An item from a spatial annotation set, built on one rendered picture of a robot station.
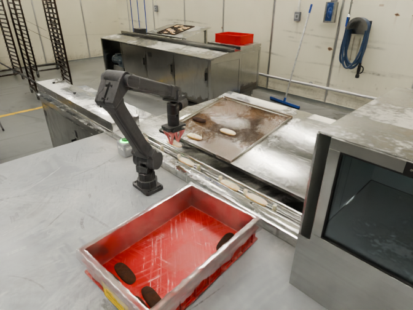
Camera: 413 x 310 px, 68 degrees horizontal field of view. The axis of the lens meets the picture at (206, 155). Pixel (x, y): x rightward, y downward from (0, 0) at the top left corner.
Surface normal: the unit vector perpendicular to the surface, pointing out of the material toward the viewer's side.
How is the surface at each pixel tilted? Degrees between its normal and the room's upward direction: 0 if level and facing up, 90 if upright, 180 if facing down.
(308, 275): 90
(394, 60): 90
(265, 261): 0
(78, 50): 90
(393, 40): 90
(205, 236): 0
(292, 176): 10
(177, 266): 0
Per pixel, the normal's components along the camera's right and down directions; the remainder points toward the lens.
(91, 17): 0.70, 0.33
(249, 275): 0.00, -0.88
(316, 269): -0.72, 0.33
